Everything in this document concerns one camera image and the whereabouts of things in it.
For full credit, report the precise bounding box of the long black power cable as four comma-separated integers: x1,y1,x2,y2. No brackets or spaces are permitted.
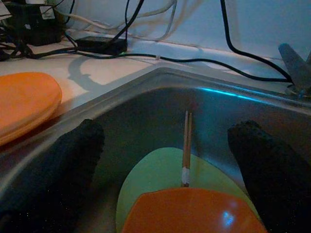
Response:
31,47,294,82

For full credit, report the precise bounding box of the white cable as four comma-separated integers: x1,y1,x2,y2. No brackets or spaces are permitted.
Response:
52,0,178,42

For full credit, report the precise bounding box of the black electronic device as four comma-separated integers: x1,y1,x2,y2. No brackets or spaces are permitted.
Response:
4,0,66,47

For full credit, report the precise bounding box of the thin black cable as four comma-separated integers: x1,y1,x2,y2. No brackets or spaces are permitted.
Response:
220,0,296,83
114,0,145,42

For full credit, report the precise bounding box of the black power adapter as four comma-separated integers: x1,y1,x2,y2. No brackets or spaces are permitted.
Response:
75,36,128,55

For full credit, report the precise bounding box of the orange plastic plate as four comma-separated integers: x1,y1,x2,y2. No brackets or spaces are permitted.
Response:
0,72,63,147

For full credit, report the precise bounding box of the stainless steel sink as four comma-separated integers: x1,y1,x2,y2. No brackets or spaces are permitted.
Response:
0,67,311,233

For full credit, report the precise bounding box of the orange plastic bowl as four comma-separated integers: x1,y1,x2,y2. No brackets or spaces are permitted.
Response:
121,187,268,233

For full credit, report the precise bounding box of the wooden chopstick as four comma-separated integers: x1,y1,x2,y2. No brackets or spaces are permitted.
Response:
181,111,190,187

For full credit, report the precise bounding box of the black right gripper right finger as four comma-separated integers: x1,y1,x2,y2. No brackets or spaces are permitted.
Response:
227,120,311,233

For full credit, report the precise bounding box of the green plastic plate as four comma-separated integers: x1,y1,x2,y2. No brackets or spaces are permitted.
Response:
116,147,257,233

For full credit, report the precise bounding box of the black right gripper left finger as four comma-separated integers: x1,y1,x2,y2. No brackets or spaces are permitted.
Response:
0,118,105,233

